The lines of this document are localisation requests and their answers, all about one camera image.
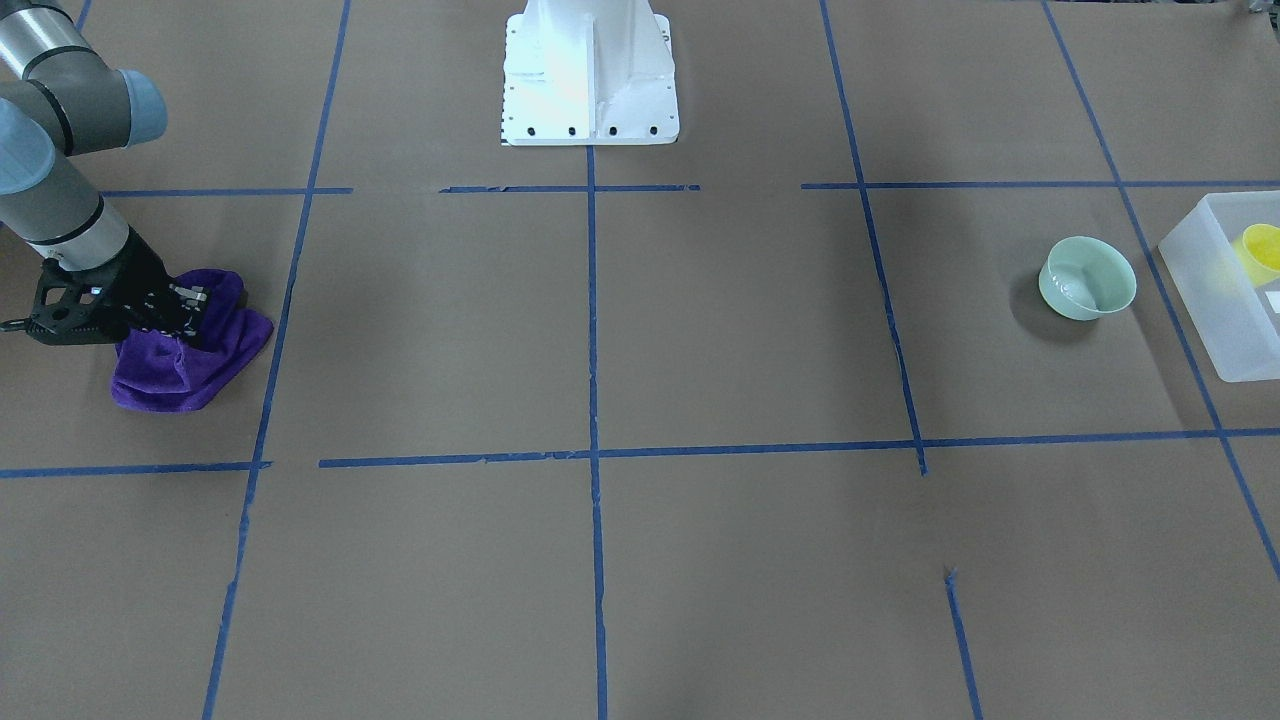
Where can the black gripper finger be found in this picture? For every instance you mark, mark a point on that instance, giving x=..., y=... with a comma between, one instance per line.
x=195, y=304

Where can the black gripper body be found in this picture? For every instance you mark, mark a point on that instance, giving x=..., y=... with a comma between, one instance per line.
x=146, y=277

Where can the purple microfiber cloth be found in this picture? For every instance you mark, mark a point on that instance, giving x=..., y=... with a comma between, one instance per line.
x=156, y=373

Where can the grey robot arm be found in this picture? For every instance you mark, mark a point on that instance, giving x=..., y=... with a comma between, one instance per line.
x=64, y=100

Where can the translucent plastic storage box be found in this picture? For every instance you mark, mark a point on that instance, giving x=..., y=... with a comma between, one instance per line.
x=1231, y=317

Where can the pale green ceramic bowl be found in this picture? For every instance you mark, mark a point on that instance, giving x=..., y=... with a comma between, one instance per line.
x=1084, y=279

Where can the yellow cup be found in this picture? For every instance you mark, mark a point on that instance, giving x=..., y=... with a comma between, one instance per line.
x=1257, y=250

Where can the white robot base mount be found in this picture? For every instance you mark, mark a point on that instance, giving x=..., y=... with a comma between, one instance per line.
x=589, y=73

